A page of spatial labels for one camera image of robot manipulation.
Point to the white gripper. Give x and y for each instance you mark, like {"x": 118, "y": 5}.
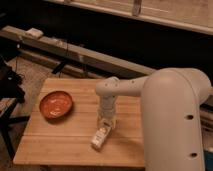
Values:
{"x": 107, "y": 110}

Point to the clear plastic bottle white label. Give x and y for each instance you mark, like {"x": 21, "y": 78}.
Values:
{"x": 100, "y": 136}

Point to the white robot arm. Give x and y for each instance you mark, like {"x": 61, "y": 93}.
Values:
{"x": 170, "y": 101}

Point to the orange ceramic bowl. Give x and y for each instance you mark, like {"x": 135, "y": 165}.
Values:
{"x": 56, "y": 104}

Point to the long wooden beam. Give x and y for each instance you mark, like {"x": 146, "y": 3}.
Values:
{"x": 80, "y": 54}

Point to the small white box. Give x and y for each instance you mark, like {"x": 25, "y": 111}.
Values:
{"x": 34, "y": 33}

